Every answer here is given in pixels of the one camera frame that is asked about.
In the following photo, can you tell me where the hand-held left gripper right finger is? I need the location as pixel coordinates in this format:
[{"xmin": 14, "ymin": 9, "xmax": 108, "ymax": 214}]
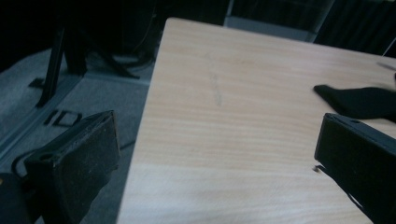
[{"xmin": 314, "ymin": 112, "xmax": 396, "ymax": 224}]

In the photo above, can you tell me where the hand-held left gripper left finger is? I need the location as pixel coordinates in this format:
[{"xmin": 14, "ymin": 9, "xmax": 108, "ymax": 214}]
[{"xmin": 23, "ymin": 109, "xmax": 121, "ymax": 224}]

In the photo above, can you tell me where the black floor bracket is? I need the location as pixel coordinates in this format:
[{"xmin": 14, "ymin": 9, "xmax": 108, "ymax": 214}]
[{"xmin": 43, "ymin": 109, "xmax": 83, "ymax": 128}]

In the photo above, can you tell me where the grey cabinet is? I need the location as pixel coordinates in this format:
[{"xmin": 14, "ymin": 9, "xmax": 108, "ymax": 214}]
[{"xmin": 223, "ymin": 0, "xmax": 335, "ymax": 44}]

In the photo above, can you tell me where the black cloth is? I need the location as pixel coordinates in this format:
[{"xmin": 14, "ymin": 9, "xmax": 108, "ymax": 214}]
[{"xmin": 313, "ymin": 84, "xmax": 396, "ymax": 123}]

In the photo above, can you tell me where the black metal stand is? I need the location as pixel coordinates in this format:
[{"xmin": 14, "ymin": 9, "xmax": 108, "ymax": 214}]
[{"xmin": 28, "ymin": 18, "xmax": 141, "ymax": 108}]

